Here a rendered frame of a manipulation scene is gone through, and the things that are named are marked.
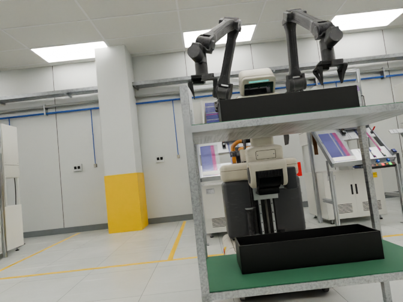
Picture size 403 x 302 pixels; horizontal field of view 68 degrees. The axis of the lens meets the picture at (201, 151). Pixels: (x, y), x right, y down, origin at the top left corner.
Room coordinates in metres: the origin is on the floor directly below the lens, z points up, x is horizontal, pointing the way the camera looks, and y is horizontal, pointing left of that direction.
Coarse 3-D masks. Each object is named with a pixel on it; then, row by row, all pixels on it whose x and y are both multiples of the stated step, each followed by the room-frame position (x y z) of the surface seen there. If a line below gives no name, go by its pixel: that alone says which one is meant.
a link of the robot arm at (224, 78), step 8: (232, 32) 1.61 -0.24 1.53; (232, 40) 1.62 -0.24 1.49; (232, 48) 1.63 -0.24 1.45; (224, 56) 1.66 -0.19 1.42; (232, 56) 1.67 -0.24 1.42; (224, 64) 1.67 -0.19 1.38; (224, 72) 1.68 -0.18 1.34; (224, 80) 1.69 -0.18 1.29; (216, 88) 1.71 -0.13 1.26; (232, 88) 1.74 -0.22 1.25; (216, 96) 1.74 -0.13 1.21
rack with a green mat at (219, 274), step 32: (192, 128) 1.08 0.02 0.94; (224, 128) 1.08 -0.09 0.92; (256, 128) 1.16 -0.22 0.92; (288, 128) 1.27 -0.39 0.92; (320, 128) 1.41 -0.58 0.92; (192, 160) 1.08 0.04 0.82; (192, 192) 1.08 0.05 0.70; (224, 256) 1.49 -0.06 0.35; (384, 256) 1.24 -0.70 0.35; (224, 288) 1.10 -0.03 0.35; (256, 288) 1.08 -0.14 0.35; (288, 288) 1.08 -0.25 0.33; (320, 288) 1.08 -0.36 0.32; (384, 288) 1.50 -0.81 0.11
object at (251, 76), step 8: (240, 72) 1.82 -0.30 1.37; (248, 72) 1.80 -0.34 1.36; (256, 72) 1.79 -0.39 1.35; (264, 72) 1.78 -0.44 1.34; (240, 80) 1.78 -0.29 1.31; (248, 80) 1.75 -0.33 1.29; (256, 80) 1.75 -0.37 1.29; (264, 80) 1.75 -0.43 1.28; (272, 80) 1.76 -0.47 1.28; (240, 88) 1.82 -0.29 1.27; (248, 88) 1.78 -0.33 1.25; (256, 88) 1.78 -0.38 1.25; (264, 88) 1.79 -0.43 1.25; (272, 88) 1.79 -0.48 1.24
